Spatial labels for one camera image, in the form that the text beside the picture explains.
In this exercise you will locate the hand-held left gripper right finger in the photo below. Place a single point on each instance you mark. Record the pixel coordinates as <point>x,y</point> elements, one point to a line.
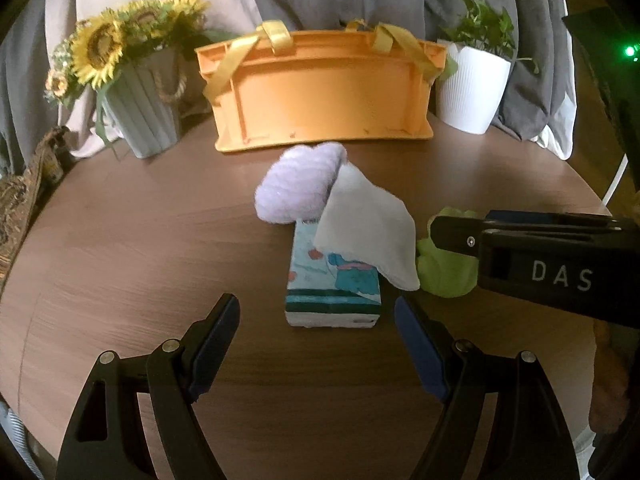
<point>420,350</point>

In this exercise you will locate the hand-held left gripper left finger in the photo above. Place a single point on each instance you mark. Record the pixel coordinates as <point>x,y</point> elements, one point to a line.
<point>215,345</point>

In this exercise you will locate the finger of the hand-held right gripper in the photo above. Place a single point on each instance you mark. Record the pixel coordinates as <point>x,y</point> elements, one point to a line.
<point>530,217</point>
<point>455,235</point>

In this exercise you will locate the red rose green plush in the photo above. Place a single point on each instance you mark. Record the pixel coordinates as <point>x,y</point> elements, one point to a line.
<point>445,275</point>

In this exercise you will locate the printed tissue pack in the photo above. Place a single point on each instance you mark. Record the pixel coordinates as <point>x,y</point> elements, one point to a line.
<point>330,285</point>

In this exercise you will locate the orange plastic crate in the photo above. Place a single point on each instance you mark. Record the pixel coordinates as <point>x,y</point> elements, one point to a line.
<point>325,95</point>

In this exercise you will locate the person's right hand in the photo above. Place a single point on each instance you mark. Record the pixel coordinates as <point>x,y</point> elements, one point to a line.
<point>610,385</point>

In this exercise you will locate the white folded cloth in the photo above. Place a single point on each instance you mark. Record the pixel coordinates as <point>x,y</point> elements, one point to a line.
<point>367,225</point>

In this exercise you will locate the white sheer curtain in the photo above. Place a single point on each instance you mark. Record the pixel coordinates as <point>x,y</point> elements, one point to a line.
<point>562,135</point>

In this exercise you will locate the white ribbed plant pot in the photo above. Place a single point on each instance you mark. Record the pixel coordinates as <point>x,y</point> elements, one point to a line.
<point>472,92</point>

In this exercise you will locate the fluffy lilac white plush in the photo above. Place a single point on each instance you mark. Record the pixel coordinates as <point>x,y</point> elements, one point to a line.
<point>295,185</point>

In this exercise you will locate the green potted plant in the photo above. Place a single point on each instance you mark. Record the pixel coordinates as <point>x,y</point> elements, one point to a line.
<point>482,25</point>

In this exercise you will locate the white striped star pillow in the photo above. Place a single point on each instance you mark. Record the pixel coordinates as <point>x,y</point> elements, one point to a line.
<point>12,427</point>

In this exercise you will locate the grey-green ribbed vase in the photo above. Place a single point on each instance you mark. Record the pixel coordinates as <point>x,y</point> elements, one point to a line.
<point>147,115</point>

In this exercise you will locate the brown patterned cloth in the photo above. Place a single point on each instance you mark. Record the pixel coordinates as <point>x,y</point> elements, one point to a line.
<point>25,195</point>

